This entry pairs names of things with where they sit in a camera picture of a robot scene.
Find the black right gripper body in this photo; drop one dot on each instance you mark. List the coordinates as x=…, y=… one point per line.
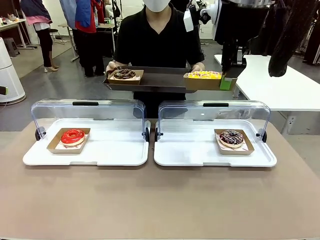
x=231, y=57

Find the yellow glazed donut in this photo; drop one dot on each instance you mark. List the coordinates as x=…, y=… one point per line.
x=205, y=75

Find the brown cardboard donut tray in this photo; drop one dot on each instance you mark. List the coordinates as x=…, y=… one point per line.
x=200, y=85

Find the dark brown serving tray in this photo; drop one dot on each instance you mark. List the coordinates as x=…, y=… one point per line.
x=162, y=80

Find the white printed paper liner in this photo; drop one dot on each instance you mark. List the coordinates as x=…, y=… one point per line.
x=246, y=147
x=138, y=78
x=59, y=147

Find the chocolate crumble donut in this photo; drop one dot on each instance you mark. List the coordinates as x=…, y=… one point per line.
x=120, y=76

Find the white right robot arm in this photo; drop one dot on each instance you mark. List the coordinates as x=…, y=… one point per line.
x=237, y=20

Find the chocolate donut with coloured sprinkles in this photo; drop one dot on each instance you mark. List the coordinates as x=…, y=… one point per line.
x=238, y=137

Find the person in pink top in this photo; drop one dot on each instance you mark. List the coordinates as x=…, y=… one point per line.
x=45, y=37

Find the chocolate sprinkled donut right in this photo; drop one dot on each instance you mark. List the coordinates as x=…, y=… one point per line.
x=235, y=152

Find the person in black shirt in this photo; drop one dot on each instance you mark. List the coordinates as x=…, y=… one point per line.
x=155, y=45

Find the red glazed donut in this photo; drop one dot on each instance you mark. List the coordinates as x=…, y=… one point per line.
x=65, y=152
x=66, y=140

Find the person in light blue shirt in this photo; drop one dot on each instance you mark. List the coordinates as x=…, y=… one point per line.
x=67, y=12

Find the person in red blue jacket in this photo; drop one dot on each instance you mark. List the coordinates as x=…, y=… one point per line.
x=86, y=22

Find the person's left hand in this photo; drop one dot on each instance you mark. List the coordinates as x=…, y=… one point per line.
x=199, y=67

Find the person's right hand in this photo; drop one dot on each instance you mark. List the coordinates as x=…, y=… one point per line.
x=112, y=65

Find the white cylindrical appliance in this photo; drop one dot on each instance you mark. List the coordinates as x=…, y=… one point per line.
x=10, y=75

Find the clear display case lid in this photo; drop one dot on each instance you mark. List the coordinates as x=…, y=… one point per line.
x=100, y=110
x=212, y=110

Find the grey plastic stool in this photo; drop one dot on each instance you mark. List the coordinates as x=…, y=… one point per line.
x=11, y=43

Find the large white table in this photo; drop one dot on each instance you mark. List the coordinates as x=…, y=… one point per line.
x=275, y=87

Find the cluttered light desk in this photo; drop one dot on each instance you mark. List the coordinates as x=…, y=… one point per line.
x=10, y=25

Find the white display case base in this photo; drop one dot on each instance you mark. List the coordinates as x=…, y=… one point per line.
x=187, y=150
x=112, y=150

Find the black round stool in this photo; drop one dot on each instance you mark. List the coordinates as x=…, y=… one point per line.
x=53, y=31

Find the white face mask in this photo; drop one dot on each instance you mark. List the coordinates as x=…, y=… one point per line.
x=157, y=5

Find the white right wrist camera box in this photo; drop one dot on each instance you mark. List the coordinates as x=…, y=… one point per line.
x=188, y=22

